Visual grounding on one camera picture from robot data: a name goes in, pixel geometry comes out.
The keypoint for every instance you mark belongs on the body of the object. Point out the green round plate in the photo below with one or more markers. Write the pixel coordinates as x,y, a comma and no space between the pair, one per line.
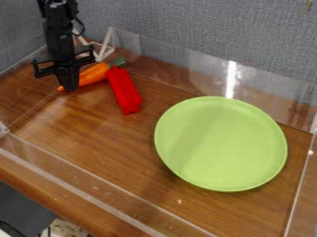
221,144

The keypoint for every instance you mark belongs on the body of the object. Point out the clear acrylic enclosure wall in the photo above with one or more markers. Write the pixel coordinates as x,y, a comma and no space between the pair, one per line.
83,159

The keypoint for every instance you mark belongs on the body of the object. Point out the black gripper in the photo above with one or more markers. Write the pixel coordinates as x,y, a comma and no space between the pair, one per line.
49,65

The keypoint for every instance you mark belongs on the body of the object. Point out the orange toy carrot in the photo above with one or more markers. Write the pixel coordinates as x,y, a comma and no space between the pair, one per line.
97,72

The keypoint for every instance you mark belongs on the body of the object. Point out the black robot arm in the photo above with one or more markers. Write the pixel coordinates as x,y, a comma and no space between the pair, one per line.
65,57

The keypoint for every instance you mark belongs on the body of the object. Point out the red cloth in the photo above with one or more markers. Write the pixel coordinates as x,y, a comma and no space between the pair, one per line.
125,90

